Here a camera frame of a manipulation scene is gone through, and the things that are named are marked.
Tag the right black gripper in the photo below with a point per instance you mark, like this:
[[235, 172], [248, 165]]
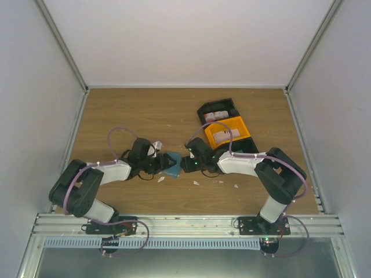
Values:
[[187, 167]]

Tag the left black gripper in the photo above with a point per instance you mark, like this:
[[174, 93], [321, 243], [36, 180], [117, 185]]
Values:
[[163, 163]]

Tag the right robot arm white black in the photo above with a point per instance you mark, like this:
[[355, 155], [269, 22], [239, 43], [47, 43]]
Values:
[[282, 178]]

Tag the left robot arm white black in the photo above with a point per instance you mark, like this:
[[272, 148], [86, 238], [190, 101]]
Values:
[[76, 189]]

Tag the pink white card in orange tray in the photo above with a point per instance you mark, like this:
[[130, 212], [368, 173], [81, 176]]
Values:
[[225, 135]]

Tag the orange card tray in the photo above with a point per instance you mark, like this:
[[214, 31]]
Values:
[[226, 124]]

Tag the red white cards in tray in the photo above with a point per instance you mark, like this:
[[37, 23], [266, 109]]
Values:
[[217, 115]]

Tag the black card tray near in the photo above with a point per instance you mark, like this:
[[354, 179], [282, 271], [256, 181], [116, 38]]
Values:
[[246, 144]]

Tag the black card tray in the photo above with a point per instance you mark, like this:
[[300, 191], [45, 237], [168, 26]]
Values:
[[246, 144], [217, 110]]

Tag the black card tray far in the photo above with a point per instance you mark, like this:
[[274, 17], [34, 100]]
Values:
[[217, 110]]

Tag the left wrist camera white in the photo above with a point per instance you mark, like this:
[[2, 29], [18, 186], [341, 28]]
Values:
[[154, 148]]

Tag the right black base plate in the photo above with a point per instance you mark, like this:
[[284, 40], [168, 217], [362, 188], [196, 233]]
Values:
[[249, 226]]

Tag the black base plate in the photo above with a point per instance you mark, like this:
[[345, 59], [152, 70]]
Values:
[[127, 228], [249, 226]]

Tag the slotted grey cable duct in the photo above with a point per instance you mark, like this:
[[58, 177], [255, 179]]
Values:
[[155, 243]]

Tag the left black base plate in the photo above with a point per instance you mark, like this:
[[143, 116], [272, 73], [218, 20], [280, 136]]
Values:
[[127, 228]]

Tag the aluminium front rail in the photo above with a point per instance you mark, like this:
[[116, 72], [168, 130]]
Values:
[[191, 226]]

